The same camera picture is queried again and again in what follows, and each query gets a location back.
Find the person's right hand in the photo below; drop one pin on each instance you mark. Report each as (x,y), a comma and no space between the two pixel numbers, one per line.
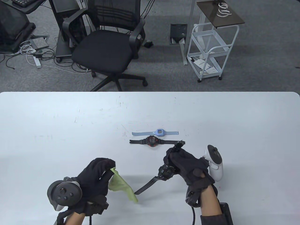
(189,168)

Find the person's left hand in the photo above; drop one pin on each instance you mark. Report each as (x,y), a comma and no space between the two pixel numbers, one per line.
(93,180)

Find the grey white hand controller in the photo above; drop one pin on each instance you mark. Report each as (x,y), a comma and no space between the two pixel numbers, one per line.
(214,164)
(66,192)

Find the green microfibre cloth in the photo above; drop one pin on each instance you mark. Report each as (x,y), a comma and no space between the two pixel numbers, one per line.
(119,184)

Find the light blue watch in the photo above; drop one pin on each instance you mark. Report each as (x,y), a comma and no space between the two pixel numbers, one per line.
(159,132)

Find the black red watch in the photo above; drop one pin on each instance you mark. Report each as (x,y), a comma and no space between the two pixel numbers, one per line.
(151,141)

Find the person's right forearm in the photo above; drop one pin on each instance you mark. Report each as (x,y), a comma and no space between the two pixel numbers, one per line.
(211,201)

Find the person's left forearm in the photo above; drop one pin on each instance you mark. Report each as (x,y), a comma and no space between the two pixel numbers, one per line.
(75,219)

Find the white paper sheet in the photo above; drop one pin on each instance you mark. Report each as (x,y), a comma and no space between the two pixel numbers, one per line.
(204,66)

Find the white rolling cart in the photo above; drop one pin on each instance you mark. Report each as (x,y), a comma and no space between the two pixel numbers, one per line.
(225,21)
(204,38)

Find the white power strip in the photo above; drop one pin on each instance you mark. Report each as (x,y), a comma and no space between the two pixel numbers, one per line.
(37,62)

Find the black floor adapter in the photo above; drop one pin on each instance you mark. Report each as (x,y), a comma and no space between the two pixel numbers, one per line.
(148,43)

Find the black mesh office chair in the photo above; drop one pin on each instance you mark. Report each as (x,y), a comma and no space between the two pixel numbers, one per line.
(103,49)

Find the black rolling computer stand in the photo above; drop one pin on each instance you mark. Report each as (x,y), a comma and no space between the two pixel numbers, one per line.
(61,49)

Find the open black floor box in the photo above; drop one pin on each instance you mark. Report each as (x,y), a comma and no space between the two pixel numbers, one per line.
(178,30)

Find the grey floor plate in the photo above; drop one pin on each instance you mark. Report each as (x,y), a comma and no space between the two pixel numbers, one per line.
(38,42)

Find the black machine base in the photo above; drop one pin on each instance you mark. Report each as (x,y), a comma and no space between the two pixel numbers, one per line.
(9,23)

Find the black desk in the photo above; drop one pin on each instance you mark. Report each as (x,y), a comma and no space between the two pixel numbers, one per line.
(30,8)

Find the black keyboard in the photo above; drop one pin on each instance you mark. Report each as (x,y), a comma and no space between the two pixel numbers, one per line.
(22,2)

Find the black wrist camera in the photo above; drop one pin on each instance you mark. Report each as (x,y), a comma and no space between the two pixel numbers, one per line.
(192,199)
(100,207)

